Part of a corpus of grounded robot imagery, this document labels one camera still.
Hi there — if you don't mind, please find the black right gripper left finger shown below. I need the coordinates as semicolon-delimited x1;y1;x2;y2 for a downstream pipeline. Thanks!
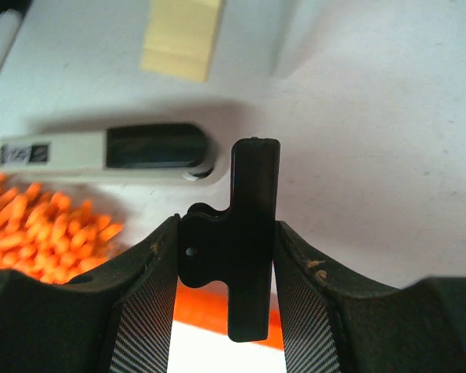
0;217;179;372

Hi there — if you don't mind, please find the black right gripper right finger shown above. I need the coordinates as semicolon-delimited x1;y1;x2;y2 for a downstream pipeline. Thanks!
273;222;466;372

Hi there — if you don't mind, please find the orange chenille duster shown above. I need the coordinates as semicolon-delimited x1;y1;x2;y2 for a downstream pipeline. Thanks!
0;138;280;362

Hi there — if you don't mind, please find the grey black stapler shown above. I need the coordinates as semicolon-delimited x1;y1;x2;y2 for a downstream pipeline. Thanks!
0;123;219;185

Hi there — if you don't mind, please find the yellow sticky note pad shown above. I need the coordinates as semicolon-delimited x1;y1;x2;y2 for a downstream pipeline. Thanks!
141;0;224;82

